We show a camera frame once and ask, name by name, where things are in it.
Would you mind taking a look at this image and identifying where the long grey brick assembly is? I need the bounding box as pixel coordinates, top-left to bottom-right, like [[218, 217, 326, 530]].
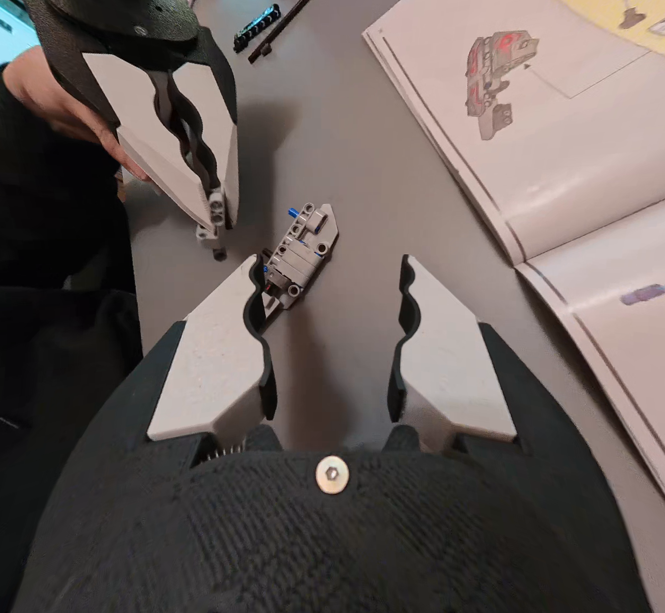
[[261, 202, 340, 313]]

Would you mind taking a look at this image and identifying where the black axle rod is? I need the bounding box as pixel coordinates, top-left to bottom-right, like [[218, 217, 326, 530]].
[[247, 0, 331, 65]]

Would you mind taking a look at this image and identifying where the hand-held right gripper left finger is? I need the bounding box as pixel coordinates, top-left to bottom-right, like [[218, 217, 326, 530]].
[[147, 253, 278, 443]]

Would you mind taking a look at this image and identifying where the person's left hand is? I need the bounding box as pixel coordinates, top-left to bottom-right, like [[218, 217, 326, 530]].
[[17, 45, 152, 181]]

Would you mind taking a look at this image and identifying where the small black brick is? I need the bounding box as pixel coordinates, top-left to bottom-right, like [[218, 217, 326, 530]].
[[232, 3, 282, 54]]

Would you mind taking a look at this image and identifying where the person's black sweater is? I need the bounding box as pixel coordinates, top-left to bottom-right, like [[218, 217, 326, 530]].
[[0, 280, 144, 603]]

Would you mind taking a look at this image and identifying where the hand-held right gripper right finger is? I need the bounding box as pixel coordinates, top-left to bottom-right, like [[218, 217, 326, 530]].
[[387, 254, 517, 443]]

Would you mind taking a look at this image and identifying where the brick instruction booklet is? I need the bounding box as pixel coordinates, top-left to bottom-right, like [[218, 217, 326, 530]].
[[362, 0, 665, 498]]

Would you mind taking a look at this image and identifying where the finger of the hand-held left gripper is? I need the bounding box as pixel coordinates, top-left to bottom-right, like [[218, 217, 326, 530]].
[[171, 62, 241, 230], [81, 53, 219, 234]]

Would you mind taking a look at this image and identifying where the small grey brick panel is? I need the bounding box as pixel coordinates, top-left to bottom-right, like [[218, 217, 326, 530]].
[[196, 187, 230, 262]]

